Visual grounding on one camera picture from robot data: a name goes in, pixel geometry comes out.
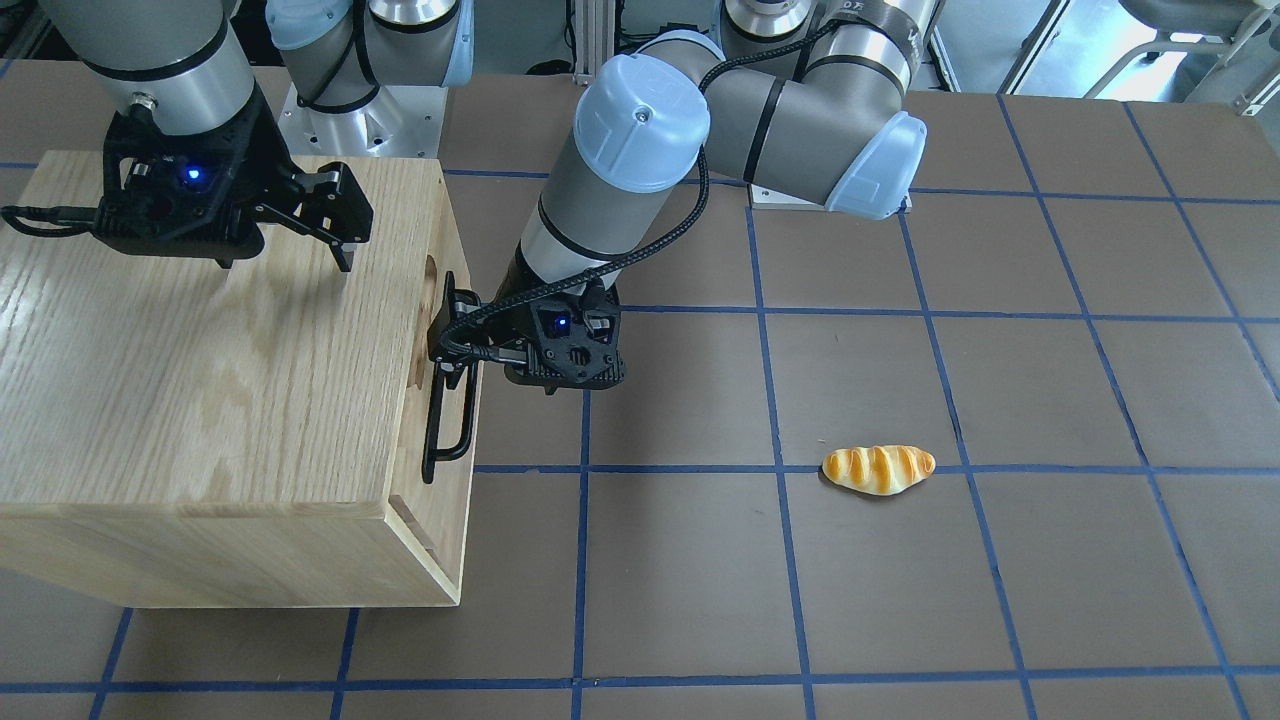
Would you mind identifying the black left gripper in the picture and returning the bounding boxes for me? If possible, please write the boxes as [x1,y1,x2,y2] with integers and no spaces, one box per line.
[428,272,626,391]

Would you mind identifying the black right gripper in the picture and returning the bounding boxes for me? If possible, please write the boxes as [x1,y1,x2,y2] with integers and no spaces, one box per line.
[91,105,374,273]

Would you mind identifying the wooden drawer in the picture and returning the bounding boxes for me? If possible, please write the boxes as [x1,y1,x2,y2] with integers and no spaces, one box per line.
[389,160,481,607]

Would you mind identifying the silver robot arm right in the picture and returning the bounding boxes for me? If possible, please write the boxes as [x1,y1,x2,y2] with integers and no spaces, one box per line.
[3,1,374,272]

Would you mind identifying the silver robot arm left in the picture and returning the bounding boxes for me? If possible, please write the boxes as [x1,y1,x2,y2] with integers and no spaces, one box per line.
[430,1,941,392]

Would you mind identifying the wooden drawer cabinet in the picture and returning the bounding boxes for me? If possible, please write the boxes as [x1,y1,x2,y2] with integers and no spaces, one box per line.
[1,158,474,609]

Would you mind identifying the toy bread loaf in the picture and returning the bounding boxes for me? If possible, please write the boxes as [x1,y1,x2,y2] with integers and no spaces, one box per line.
[820,445,937,497]

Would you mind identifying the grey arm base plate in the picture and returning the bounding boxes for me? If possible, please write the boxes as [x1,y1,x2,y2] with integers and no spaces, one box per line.
[749,176,888,214]

